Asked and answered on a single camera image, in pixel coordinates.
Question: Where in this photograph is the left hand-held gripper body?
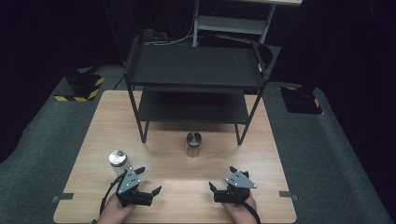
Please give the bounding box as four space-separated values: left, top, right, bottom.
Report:
116 168 154 208

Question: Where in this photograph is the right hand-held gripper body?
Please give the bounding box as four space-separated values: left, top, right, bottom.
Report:
213 170 259 205

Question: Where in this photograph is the glass jar with black lid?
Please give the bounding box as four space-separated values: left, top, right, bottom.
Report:
185 131 203 158

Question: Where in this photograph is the black two-tier metal rack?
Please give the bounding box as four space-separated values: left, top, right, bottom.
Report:
123 34 283 147

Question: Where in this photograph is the person's right hand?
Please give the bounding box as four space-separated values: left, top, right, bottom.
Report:
222 195 258 224

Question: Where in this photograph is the person's left hand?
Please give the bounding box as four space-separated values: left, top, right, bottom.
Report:
96 194 136 224

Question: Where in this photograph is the grey tape strip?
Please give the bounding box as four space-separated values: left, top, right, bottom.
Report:
278 189 300 202
50 192 75 203

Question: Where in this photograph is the grey felt mat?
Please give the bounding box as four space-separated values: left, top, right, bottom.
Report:
0 64 396 224

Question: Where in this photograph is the black yellow striped stand base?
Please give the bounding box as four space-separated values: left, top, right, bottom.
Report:
53 68 106 104

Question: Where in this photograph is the grey metal stand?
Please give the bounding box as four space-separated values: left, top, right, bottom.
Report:
191 0 304 48

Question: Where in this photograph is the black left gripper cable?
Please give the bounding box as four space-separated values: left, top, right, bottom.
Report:
99 172 127 217

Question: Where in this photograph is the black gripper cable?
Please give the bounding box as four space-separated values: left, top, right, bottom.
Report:
99 172 127 217
242 201 262 224

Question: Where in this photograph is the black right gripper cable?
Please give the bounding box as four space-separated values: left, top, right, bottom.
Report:
242 201 262 224

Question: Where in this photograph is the white cable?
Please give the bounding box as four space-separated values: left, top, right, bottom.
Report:
143 17 196 47

